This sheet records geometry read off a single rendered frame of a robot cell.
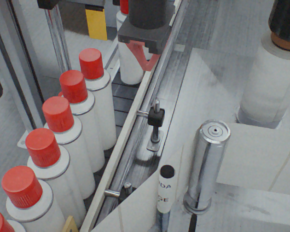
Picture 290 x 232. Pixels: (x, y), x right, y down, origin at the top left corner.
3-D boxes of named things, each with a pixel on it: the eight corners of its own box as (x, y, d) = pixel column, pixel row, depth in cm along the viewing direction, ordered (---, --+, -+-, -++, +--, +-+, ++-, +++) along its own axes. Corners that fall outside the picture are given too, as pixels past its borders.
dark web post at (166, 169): (165, 242, 49) (173, 178, 35) (153, 239, 49) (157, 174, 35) (167, 231, 50) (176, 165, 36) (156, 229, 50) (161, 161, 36)
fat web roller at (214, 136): (208, 218, 51) (233, 148, 37) (180, 211, 52) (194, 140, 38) (212, 193, 54) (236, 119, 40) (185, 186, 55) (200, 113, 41)
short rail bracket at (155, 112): (160, 147, 66) (163, 107, 58) (146, 144, 67) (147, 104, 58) (164, 135, 69) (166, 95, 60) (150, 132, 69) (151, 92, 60)
